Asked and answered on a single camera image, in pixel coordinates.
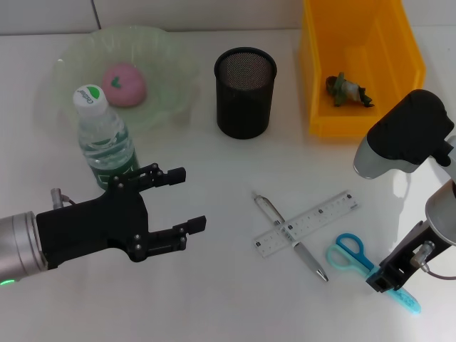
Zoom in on gripper cable with plugs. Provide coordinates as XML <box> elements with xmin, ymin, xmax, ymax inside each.
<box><xmin>409</xmin><ymin>240</ymin><xmax>456</xmax><ymax>281</ymax></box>
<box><xmin>49</xmin><ymin>187</ymin><xmax>78</xmax><ymax>212</ymax></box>

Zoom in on left gripper cable with plugs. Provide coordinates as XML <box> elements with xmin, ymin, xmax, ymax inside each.
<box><xmin>49</xmin><ymin>187</ymin><xmax>78</xmax><ymax>212</ymax></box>

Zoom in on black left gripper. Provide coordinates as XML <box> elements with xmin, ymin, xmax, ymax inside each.
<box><xmin>35</xmin><ymin>162</ymin><xmax>207</xmax><ymax>271</ymax></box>

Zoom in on black mesh pen holder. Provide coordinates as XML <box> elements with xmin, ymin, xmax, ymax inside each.
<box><xmin>214</xmin><ymin>47</ymin><xmax>278</xmax><ymax>140</ymax></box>

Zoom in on right gripper cable with plugs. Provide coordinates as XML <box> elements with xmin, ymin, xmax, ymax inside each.
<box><xmin>409</xmin><ymin>240</ymin><xmax>456</xmax><ymax>281</ymax></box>

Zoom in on green label water bottle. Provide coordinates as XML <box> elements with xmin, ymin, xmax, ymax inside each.
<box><xmin>73</xmin><ymin>84</ymin><xmax>142</xmax><ymax>190</ymax></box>

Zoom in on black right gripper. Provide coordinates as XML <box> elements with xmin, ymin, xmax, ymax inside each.
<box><xmin>366</xmin><ymin>219</ymin><xmax>447</xmax><ymax>294</ymax></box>

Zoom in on blue cyan scissors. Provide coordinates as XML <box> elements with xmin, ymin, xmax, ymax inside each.
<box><xmin>326</xmin><ymin>233</ymin><xmax>422</xmax><ymax>316</ymax></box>

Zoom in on pink toy peach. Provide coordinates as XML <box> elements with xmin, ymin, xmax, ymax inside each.
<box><xmin>102</xmin><ymin>62</ymin><xmax>147</xmax><ymax>108</ymax></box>

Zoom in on translucent green fruit plate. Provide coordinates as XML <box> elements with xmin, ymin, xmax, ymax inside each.
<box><xmin>51</xmin><ymin>25</ymin><xmax>200</xmax><ymax>133</ymax></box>

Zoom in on small green toy figure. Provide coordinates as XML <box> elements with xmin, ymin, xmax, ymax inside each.
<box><xmin>326</xmin><ymin>71</ymin><xmax>375</xmax><ymax>108</ymax></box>

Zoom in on clear plastic ruler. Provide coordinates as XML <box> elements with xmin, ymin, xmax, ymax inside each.
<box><xmin>253</xmin><ymin>191</ymin><xmax>361</xmax><ymax>257</ymax></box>

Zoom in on silver ballpoint pen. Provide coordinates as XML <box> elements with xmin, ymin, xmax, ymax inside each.
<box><xmin>251</xmin><ymin>190</ymin><xmax>329</xmax><ymax>283</ymax></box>

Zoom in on yellow plastic bin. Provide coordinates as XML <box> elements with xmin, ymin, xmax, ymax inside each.
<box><xmin>298</xmin><ymin>0</ymin><xmax>428</xmax><ymax>138</ymax></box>

